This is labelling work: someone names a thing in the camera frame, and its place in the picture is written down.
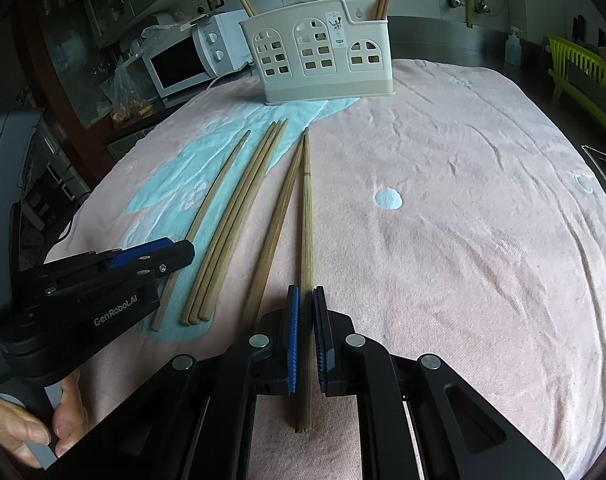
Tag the green plastic dish rack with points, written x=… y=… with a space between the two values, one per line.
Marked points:
x=583 y=75

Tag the pile of wooden chopsticks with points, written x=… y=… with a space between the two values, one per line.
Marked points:
x=237 y=221

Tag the grey appliance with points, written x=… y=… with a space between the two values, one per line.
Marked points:
x=53 y=175

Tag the cream plastic utensil holder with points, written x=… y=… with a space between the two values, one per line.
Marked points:
x=328 y=82

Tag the pink flowered towel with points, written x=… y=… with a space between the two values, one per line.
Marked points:
x=433 y=260

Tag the person's left hand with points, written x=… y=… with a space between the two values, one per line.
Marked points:
x=70 y=410

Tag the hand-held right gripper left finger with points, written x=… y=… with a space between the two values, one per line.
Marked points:
x=293 y=340

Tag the plastic wrapped white appliance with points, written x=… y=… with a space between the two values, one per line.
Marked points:
x=173 y=25

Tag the white microwave oven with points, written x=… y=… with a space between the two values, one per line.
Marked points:
x=218 y=45

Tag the black wall socket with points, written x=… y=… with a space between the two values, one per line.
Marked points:
x=215 y=0

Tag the green base cabinet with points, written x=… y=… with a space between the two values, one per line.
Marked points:
x=130 y=142

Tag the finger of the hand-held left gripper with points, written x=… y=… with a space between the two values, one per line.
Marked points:
x=133 y=255
x=175 y=260

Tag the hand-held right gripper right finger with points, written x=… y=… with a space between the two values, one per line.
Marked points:
x=320 y=340

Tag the clear plastic bag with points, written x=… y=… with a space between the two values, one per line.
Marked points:
x=123 y=90

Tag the clear soap dispenser bottle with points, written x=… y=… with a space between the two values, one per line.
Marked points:
x=514 y=50

